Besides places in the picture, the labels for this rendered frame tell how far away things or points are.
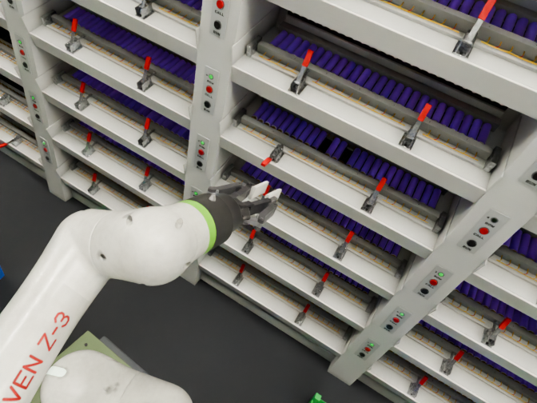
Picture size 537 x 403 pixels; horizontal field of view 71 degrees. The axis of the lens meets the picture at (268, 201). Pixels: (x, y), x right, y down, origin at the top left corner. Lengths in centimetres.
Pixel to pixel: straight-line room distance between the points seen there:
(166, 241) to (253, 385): 102
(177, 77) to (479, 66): 76
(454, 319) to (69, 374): 92
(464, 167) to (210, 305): 106
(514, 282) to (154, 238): 82
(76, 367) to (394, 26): 85
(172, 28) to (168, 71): 19
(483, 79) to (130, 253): 63
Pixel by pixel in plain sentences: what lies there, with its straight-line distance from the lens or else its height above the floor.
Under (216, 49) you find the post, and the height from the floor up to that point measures 97.
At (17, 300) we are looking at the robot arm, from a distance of 60.
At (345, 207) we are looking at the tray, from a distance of 96.
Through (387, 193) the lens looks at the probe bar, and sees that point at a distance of 98.
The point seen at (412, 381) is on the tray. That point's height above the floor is 17.
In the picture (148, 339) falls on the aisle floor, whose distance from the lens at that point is 149.
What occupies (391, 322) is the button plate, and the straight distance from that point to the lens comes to 120.
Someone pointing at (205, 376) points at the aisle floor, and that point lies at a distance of 145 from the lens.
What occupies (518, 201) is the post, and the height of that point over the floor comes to 96.
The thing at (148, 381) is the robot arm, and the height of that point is 57.
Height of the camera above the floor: 136
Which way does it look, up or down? 44 degrees down
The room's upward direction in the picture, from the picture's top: 18 degrees clockwise
